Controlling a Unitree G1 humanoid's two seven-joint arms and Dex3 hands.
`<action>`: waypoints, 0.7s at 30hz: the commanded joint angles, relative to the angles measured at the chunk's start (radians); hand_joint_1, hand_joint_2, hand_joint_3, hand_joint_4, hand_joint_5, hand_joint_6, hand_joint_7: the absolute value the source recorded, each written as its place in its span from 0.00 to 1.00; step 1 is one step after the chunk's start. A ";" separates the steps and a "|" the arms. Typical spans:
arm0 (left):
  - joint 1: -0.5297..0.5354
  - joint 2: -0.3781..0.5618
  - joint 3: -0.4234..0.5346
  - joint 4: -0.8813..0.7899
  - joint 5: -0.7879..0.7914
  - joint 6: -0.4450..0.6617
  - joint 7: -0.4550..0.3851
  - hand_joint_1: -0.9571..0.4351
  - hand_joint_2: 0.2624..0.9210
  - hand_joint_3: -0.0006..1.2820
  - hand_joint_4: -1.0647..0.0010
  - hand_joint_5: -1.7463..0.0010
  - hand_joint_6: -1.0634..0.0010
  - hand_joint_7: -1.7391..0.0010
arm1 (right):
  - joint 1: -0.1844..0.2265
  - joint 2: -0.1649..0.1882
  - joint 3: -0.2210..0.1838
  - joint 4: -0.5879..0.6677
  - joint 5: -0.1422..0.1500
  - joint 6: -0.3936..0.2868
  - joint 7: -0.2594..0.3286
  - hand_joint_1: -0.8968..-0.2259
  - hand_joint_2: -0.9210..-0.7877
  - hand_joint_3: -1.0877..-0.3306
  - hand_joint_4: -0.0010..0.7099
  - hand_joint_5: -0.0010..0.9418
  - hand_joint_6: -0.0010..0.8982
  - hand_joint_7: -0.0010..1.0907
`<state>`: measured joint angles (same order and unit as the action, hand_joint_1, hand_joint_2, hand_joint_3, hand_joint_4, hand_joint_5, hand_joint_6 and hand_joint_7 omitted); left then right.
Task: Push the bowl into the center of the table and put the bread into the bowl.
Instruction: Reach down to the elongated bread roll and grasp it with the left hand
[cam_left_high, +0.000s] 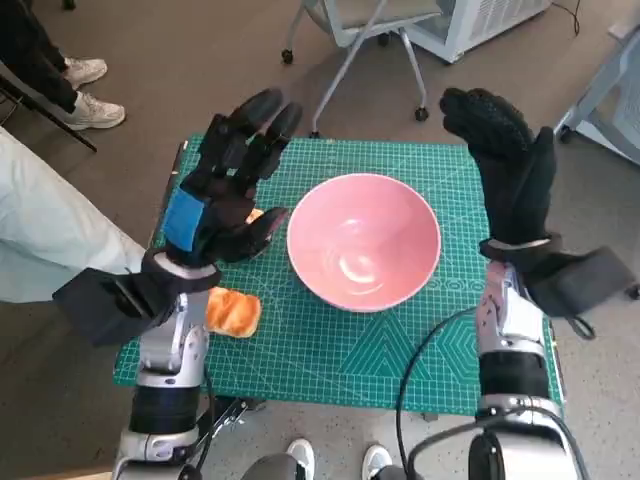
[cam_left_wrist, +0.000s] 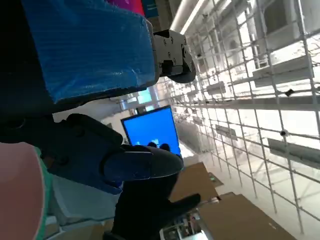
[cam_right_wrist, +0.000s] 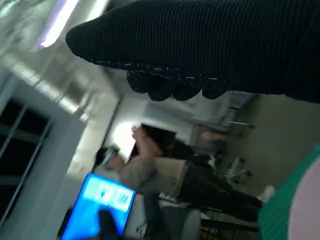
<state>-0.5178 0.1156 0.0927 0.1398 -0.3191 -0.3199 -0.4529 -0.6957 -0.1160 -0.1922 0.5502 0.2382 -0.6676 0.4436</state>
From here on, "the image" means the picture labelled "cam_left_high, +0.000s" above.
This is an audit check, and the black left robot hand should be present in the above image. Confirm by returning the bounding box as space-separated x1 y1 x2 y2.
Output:
162 88 305 266

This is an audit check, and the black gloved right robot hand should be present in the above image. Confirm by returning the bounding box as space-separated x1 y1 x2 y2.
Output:
438 87 559 246

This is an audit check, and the pink bowl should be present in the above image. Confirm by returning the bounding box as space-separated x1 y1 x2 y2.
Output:
286 173 442 314

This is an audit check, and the orange toy bread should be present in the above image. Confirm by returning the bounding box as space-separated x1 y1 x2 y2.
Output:
205 287 263 340

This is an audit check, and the white mesh chair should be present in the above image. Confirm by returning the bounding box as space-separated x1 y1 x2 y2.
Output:
554 29 640 166

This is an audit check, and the white perforated cabinet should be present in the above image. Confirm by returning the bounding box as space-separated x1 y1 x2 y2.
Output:
407 0 554 65

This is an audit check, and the person in light trousers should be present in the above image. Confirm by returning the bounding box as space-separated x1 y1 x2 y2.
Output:
0 124 149 304

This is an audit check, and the black stand leg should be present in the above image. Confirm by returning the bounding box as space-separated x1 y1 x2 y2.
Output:
0 59 99 154

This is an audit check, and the green cutting mat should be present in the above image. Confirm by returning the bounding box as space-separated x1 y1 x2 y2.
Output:
115 132 567 416

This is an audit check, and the grey chair with casters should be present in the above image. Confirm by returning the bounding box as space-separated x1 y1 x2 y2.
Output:
279 0 446 139

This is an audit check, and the person in dark trousers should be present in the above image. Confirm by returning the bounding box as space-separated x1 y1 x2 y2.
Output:
0 0 126 132

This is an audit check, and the white shoe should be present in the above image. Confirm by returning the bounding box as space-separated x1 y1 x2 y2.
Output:
360 443 394 480
285 438 316 480

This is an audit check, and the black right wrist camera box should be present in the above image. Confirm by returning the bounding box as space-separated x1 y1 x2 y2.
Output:
524 245 636 319

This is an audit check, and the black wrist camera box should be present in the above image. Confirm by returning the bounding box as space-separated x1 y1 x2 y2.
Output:
52 267 166 347
524 245 636 319

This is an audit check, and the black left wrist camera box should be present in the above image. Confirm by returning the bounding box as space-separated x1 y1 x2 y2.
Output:
52 267 166 347

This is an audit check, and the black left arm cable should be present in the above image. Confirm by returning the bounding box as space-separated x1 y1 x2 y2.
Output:
192 369 219 466

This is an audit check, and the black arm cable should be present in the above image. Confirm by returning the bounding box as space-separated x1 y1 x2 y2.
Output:
192 369 219 466
394 305 481 480

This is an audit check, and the metal folding table bracket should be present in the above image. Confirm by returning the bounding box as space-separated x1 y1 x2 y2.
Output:
199 397 266 451

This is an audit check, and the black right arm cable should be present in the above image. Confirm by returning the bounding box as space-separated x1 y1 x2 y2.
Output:
394 305 481 480

